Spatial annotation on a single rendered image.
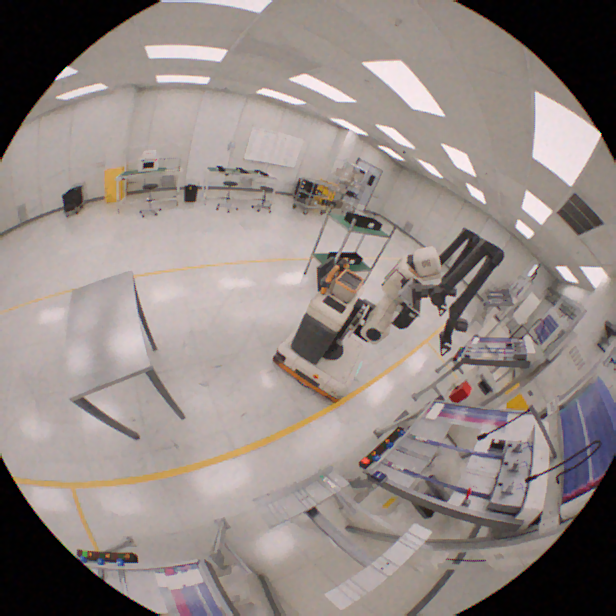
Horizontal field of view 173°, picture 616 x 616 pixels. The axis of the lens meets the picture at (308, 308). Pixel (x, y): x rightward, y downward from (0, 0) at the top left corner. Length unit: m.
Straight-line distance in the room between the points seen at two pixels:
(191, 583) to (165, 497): 0.86
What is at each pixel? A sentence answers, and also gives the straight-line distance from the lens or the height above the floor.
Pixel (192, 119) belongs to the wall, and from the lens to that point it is 6.32.
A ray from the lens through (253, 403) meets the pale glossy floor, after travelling 1.65.
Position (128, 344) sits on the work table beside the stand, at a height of 0.80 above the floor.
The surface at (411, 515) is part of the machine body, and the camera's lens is 1.31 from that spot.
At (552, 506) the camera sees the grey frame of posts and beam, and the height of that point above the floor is 1.35.
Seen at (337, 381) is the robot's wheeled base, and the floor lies 0.28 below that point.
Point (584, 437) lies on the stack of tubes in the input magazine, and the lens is 1.04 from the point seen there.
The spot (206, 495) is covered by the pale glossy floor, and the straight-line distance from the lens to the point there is 1.58.
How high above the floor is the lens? 1.55
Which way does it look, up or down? 40 degrees down
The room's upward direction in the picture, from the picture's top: 24 degrees clockwise
